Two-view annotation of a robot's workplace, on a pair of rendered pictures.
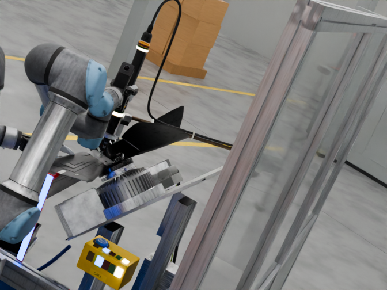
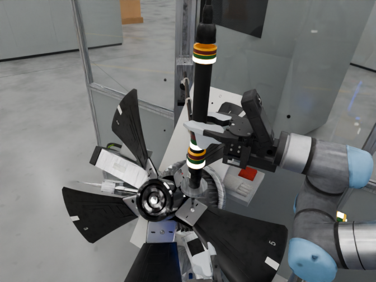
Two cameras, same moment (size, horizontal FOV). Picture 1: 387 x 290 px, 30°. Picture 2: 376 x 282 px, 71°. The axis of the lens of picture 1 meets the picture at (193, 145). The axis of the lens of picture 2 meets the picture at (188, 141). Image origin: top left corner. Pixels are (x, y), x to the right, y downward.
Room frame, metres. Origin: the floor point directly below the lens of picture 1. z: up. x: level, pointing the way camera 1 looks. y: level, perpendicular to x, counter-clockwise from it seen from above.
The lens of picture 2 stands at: (2.40, 0.78, 1.79)
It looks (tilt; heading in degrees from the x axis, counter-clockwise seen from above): 35 degrees down; 286
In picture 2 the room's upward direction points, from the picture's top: 3 degrees clockwise
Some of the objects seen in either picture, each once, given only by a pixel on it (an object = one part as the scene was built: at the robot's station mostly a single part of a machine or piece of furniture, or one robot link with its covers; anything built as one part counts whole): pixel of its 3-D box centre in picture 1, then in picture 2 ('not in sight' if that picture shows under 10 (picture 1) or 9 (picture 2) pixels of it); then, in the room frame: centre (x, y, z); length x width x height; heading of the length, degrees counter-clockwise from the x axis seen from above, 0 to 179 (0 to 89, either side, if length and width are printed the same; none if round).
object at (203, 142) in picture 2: not in sight; (202, 137); (2.50, 0.33, 1.47); 0.09 x 0.03 x 0.06; 4
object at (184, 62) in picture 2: not in sight; (184, 68); (2.73, -0.29, 1.37); 0.10 x 0.07 x 0.08; 111
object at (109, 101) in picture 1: (103, 103); (334, 164); (2.23, 0.32, 1.46); 0.11 x 0.08 x 0.09; 176
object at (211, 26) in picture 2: (128, 84); (199, 121); (2.51, 0.30, 1.49); 0.04 x 0.04 x 0.46
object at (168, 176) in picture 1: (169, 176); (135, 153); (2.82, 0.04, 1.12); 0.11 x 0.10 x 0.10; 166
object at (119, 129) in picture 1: (116, 123); (194, 171); (2.52, 0.29, 1.33); 0.09 x 0.07 x 0.10; 111
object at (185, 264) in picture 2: not in sight; (180, 259); (2.54, 0.29, 0.91); 0.12 x 0.08 x 0.12; 76
